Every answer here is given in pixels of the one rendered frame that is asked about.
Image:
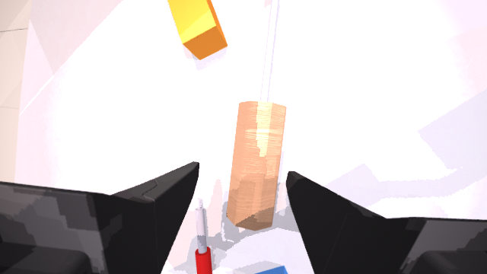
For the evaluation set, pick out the blue cube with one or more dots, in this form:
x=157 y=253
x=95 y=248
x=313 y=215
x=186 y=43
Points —
x=276 y=270

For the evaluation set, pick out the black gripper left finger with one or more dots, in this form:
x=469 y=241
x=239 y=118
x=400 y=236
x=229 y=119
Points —
x=128 y=232

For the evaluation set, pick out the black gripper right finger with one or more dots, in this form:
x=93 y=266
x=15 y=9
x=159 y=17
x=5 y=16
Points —
x=342 y=237

